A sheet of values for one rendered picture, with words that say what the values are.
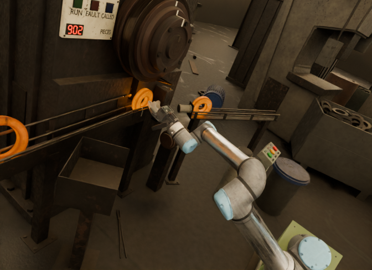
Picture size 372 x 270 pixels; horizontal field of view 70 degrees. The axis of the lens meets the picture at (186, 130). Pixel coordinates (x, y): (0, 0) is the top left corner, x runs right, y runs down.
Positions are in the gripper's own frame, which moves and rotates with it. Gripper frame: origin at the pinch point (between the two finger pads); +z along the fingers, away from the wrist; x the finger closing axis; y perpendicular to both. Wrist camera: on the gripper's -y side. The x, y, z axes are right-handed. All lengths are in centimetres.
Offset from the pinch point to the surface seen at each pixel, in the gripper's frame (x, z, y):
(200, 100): -41.7, -11.0, 4.2
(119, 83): 15.4, 13.5, 5.3
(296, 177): -86, -99, -1
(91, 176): 54, -23, -8
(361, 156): -204, -142, 19
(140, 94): 4.8, 5.2, 2.8
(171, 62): -0.4, 2.9, 28.3
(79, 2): 45, 28, 39
